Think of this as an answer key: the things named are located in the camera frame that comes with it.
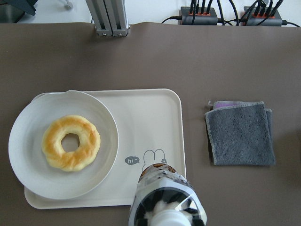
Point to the tea bottle white cap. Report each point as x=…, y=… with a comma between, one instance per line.
x=163, y=197

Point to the cream bunny tray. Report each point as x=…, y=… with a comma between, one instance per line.
x=149, y=123

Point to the glazed donut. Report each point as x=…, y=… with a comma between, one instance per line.
x=71, y=143

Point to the grey folded cloth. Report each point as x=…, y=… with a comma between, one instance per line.
x=240, y=133

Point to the usb hub left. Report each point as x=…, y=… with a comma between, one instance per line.
x=199, y=19

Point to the usb hub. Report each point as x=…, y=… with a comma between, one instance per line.
x=259, y=16
x=199, y=19

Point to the usb hub right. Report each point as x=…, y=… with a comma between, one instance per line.
x=259, y=16

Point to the aluminium frame post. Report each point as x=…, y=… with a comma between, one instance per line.
x=109, y=17

